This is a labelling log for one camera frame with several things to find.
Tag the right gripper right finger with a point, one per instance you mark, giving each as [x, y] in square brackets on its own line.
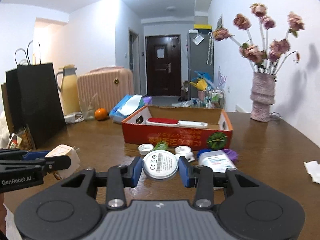
[204, 180]

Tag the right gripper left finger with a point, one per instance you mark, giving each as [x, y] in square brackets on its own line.
[115, 180]

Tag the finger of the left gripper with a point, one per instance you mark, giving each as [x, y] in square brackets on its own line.
[39, 161]
[17, 154]

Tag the blue jar lid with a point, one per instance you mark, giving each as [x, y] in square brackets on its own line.
[203, 151]

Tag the white bottle cap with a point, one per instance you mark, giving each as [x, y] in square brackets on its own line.
[144, 149]

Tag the round white device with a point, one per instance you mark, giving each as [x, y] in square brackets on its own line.
[160, 165]

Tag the red white lint brush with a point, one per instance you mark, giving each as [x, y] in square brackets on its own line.
[175, 123]

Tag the snack packet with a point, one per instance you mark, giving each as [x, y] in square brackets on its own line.
[22, 140]

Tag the red cardboard box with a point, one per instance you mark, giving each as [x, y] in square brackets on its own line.
[216, 136]

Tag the black paper bag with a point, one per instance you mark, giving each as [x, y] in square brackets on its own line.
[33, 101]

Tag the orange fruit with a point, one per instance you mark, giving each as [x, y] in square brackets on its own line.
[101, 114]

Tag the clear glass cup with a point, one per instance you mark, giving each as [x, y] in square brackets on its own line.
[88, 107]

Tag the blue tissue pack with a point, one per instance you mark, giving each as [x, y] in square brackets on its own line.
[125, 107]

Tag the yellow thermos jug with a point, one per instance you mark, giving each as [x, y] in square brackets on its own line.
[66, 80]

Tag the purple package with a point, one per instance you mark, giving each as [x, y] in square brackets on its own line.
[147, 100]

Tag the yellow watering can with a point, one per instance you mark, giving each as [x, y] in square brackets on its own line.
[200, 85]

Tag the pink suitcase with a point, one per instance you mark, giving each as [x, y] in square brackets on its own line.
[106, 86]

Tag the pink textured vase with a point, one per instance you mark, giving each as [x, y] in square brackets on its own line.
[262, 95]

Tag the crumpled white tissue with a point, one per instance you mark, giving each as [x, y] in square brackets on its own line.
[313, 169]

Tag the grey refrigerator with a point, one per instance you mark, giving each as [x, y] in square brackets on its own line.
[200, 46]

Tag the dark brown door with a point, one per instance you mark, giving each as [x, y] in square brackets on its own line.
[163, 65]

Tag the dried pink flower bouquet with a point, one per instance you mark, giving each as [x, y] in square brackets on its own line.
[270, 57]

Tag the yellow box on fridge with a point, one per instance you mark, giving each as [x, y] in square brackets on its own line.
[202, 26]

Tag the white cable adapter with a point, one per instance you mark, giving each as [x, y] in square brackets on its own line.
[74, 118]

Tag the wire storage rack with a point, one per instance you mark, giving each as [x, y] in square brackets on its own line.
[212, 98]

